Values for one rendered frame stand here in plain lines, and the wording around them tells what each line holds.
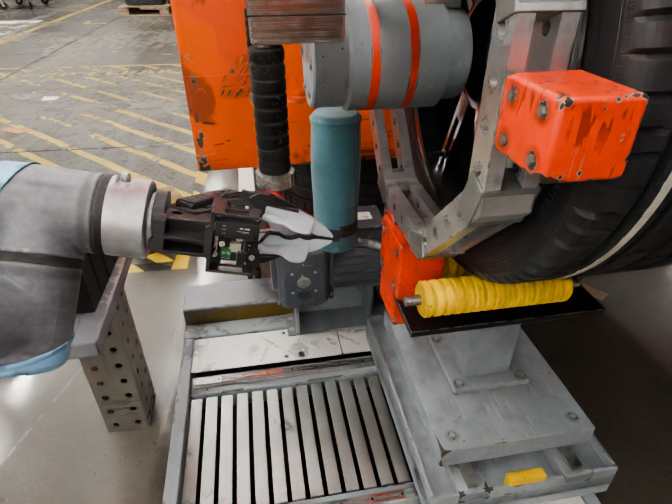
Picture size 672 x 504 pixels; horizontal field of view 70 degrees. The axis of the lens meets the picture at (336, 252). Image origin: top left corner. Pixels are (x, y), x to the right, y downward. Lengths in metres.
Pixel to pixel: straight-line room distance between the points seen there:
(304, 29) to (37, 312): 0.38
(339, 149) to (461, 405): 0.54
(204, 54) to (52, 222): 0.66
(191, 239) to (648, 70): 0.45
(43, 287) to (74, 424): 0.85
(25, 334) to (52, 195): 0.14
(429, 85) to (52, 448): 1.13
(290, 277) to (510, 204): 0.68
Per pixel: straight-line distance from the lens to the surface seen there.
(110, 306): 0.93
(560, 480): 1.05
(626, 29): 0.49
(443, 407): 1.00
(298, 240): 0.61
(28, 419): 1.45
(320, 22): 0.50
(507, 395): 1.05
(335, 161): 0.83
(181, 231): 0.56
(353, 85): 0.65
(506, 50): 0.48
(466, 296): 0.77
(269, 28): 0.49
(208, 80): 1.14
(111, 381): 1.20
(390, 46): 0.65
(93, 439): 1.34
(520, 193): 0.53
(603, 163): 0.45
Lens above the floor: 0.98
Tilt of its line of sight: 33 degrees down
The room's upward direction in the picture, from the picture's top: straight up
